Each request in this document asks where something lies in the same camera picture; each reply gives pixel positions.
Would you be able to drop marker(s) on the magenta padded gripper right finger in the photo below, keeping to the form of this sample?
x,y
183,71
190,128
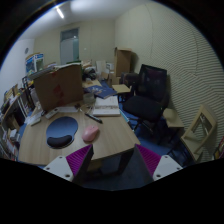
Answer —
x,y
153,166

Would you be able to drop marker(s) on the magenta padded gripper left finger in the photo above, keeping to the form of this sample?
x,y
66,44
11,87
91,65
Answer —
x,y
72,167

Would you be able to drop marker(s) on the dark blue mouse pad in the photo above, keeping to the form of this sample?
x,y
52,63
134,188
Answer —
x,y
60,133

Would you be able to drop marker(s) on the pink computer mouse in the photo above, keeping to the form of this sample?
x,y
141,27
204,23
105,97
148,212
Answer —
x,y
90,133

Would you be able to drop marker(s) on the light wooden folding chair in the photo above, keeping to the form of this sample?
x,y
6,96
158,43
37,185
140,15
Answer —
x,y
199,131

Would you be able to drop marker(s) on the small wooden stool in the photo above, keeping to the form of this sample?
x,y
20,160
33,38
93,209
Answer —
x,y
172,119

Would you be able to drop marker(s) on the black marker pen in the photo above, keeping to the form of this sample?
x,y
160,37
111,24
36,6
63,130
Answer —
x,y
94,118

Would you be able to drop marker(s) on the white power strip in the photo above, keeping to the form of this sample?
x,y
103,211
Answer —
x,y
51,113

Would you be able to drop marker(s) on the clear plastic cup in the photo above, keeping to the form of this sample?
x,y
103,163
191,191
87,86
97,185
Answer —
x,y
89,99

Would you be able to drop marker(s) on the black office chair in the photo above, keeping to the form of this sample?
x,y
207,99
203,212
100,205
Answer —
x,y
150,97

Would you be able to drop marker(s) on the blue folder on table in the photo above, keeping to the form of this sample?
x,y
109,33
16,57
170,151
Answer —
x,y
100,91

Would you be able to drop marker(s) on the large brown cardboard box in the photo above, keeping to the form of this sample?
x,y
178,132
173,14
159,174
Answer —
x,y
59,87

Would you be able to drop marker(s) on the blue white printed box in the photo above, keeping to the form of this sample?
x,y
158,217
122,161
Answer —
x,y
34,63

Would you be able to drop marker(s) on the tall brown cardboard box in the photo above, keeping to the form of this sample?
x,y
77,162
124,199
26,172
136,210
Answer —
x,y
122,60

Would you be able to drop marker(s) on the grey door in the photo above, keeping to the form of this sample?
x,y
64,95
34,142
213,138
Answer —
x,y
69,46

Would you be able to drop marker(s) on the ceiling fluorescent light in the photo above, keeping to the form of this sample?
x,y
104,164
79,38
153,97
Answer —
x,y
60,12

